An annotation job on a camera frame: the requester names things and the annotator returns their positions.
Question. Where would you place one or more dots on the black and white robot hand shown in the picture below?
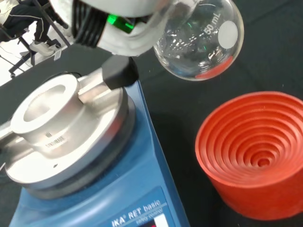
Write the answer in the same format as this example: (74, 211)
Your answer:
(118, 40)

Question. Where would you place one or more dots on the heater with blue base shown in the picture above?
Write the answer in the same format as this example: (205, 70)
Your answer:
(71, 130)

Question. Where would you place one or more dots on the red ribbed flask stand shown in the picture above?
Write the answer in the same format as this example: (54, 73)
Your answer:
(251, 151)

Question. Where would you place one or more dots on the black bench cloth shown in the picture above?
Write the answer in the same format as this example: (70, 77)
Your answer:
(177, 99)

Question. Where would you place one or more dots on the person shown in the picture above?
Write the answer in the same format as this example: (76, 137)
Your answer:
(19, 14)

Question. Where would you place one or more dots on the black chair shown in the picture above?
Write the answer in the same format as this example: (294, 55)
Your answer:
(14, 67)

